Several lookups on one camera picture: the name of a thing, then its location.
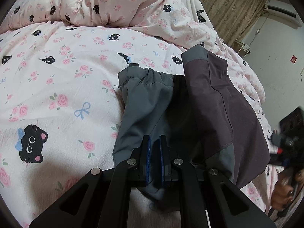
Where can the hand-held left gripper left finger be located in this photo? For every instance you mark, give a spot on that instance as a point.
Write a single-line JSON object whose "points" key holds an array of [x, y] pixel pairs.
{"points": [[147, 161]]}

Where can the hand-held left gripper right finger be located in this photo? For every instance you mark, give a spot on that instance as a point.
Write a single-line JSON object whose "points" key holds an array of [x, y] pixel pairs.
{"points": [[162, 161]]}

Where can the grey and purple hooded jacket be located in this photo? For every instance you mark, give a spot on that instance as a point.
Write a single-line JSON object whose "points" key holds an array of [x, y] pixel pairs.
{"points": [[213, 111]]}

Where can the person's right hand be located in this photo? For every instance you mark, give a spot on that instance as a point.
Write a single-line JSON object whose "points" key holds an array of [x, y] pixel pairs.
{"points": [[283, 190]]}

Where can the black textured object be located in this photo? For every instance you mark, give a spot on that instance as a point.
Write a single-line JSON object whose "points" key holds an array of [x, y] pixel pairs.
{"points": [[293, 121]]}

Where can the white shelf rack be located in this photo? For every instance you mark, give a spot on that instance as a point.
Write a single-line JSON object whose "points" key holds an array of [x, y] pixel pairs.
{"points": [[244, 48]]}

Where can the pink cat print bed sheet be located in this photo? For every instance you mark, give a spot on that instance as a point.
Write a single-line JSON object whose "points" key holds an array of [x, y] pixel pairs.
{"points": [[59, 87]]}

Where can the white air conditioner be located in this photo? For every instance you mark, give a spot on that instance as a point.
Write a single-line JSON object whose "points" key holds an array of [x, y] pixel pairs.
{"points": [[282, 8]]}

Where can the beige curtain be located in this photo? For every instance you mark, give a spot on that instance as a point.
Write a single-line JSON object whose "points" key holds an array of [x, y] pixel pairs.
{"points": [[232, 11]]}

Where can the pink cat print quilt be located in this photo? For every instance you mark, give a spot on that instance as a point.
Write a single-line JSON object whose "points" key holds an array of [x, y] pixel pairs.
{"points": [[95, 2]]}

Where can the red wall sticker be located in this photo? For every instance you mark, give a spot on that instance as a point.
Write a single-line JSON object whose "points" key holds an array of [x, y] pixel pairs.
{"points": [[293, 59]]}

